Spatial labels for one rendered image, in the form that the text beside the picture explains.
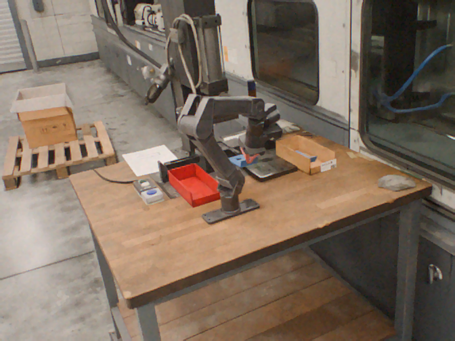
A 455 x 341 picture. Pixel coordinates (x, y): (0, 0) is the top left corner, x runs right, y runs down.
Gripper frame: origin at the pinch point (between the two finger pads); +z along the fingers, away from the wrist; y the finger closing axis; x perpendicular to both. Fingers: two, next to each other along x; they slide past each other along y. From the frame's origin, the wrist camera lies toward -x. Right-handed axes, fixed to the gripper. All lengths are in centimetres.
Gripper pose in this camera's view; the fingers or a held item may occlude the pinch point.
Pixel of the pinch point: (248, 161)
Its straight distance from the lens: 172.7
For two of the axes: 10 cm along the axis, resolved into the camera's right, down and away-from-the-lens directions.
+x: -9.1, 2.4, -3.5
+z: -1.0, 6.9, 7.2
